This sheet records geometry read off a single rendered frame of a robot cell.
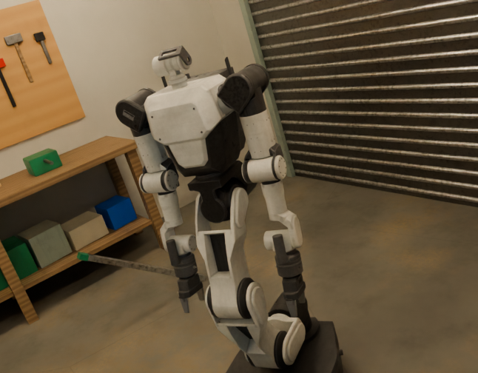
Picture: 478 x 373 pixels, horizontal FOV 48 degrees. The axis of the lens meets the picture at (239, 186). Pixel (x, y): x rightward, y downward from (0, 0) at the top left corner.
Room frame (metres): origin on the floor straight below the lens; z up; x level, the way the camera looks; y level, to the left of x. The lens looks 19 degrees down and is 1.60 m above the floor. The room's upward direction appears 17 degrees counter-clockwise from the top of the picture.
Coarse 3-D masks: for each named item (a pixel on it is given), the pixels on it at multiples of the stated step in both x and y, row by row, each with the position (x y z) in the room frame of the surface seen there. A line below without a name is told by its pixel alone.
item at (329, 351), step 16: (304, 304) 1.98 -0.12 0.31; (304, 320) 1.93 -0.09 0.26; (320, 336) 1.92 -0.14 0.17; (336, 336) 1.96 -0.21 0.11; (240, 352) 1.98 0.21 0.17; (304, 352) 1.85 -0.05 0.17; (320, 352) 1.82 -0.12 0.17; (336, 352) 1.79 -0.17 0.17; (240, 368) 1.87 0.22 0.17; (256, 368) 1.84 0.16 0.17; (288, 368) 1.78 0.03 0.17; (304, 368) 1.75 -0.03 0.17; (320, 368) 1.73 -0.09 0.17; (336, 368) 1.73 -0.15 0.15
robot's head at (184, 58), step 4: (172, 48) 1.74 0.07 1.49; (176, 48) 1.73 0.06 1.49; (180, 48) 1.72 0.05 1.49; (184, 48) 1.74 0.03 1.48; (160, 52) 1.77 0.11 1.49; (164, 52) 1.76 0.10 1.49; (168, 52) 1.75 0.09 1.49; (176, 52) 1.72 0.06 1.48; (180, 52) 1.71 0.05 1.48; (184, 52) 1.73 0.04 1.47; (160, 56) 1.75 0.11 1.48; (164, 56) 1.74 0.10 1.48; (168, 56) 1.73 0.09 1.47; (172, 56) 1.72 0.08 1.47; (180, 56) 1.71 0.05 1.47; (184, 56) 1.72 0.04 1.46; (188, 56) 1.74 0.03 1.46; (160, 60) 1.75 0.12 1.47; (180, 60) 1.72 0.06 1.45; (184, 60) 1.72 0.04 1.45; (188, 60) 1.75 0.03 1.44; (180, 64) 1.72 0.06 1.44; (184, 64) 1.73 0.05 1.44; (188, 64) 1.73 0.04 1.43; (184, 68) 1.73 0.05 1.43; (188, 68) 1.75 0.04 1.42
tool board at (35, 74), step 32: (0, 32) 4.06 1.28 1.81; (32, 32) 4.16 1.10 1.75; (0, 64) 3.99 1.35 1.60; (32, 64) 4.11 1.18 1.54; (64, 64) 4.22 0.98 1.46; (0, 96) 3.97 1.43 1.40; (32, 96) 4.07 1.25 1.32; (64, 96) 4.18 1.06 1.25; (0, 128) 3.92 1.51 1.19; (32, 128) 4.02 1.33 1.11
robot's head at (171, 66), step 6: (168, 54) 1.79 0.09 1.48; (156, 60) 1.77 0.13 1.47; (162, 60) 1.75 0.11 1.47; (168, 60) 1.75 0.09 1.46; (174, 60) 1.74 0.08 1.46; (156, 66) 1.76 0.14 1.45; (162, 66) 1.75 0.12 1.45; (168, 66) 1.75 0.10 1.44; (174, 66) 1.74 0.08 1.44; (180, 66) 1.72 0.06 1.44; (156, 72) 1.77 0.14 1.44; (162, 72) 1.76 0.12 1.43; (168, 72) 1.76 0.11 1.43; (174, 72) 1.75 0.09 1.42; (180, 72) 1.77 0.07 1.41; (174, 78) 1.75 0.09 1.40; (180, 78) 1.74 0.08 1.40
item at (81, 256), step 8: (80, 256) 2.75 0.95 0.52; (88, 256) 2.76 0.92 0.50; (96, 256) 2.80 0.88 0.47; (112, 264) 2.81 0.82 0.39; (120, 264) 2.83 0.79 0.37; (128, 264) 2.85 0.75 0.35; (136, 264) 2.87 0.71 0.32; (144, 264) 2.92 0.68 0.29; (160, 272) 2.92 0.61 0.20; (168, 272) 2.94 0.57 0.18
